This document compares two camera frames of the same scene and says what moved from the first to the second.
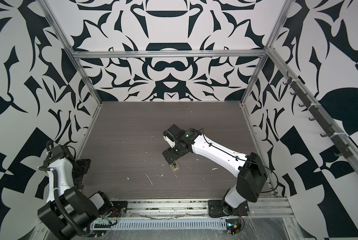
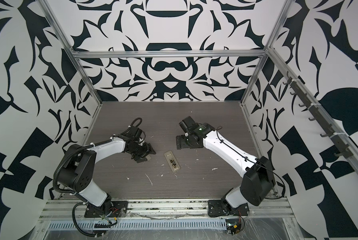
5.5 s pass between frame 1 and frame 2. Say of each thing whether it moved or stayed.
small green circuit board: stayed
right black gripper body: moved
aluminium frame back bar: stayed
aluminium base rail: stayed
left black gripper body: moved
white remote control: stayed
